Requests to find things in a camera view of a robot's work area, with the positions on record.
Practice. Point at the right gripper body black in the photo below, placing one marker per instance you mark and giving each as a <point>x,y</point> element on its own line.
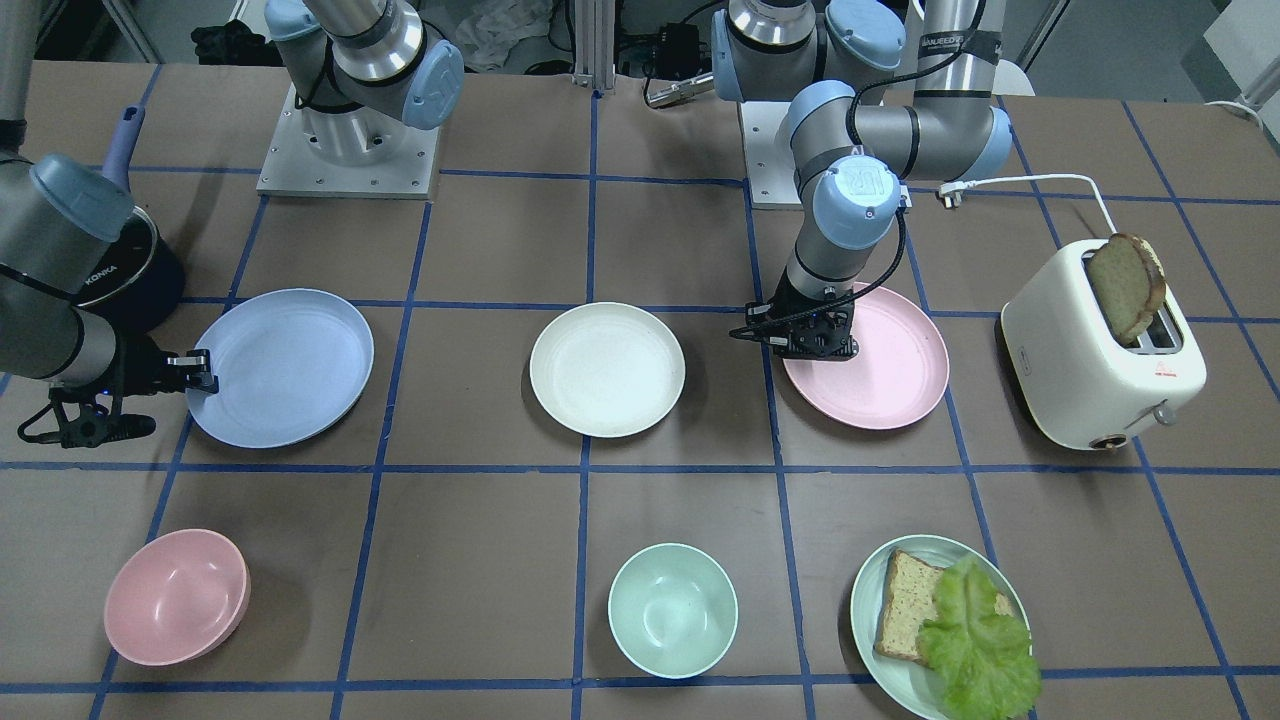
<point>140,359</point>

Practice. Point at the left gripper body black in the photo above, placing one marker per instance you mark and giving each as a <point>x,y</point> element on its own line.
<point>797,299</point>

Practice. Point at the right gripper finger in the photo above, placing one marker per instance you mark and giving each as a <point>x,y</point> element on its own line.
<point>192,370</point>

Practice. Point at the blue plate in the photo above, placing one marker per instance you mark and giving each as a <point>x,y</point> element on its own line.
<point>290,364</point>

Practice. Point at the pink plate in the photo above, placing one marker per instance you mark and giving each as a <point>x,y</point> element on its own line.
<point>899,375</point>

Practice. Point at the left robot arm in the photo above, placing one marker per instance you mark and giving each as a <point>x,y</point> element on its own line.
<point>858,129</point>

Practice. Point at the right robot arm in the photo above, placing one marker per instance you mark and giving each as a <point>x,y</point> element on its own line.
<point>86,275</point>

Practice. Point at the blue saucepan with lid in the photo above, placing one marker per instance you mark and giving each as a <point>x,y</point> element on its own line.
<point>139,281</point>

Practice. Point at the cream white plate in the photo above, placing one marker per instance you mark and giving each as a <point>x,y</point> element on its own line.
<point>607,370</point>

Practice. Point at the pink bowl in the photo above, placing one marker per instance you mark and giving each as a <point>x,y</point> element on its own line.
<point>177,598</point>

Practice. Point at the white toaster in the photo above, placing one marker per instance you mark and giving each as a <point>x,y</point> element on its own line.
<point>1081,388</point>

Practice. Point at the bread slice on plate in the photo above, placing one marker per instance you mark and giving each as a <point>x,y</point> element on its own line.
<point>901,634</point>

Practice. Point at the green bowl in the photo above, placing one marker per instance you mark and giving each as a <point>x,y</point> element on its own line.
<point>673,611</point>

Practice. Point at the toast slice in toaster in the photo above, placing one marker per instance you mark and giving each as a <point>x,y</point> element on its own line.
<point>1128,281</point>

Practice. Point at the green plate with food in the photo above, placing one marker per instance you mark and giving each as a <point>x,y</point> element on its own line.
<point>873,605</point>

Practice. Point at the lettuce leaf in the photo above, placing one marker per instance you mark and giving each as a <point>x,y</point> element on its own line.
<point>983,657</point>

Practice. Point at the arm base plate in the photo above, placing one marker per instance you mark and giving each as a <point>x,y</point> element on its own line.
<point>356,155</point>
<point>768,157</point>

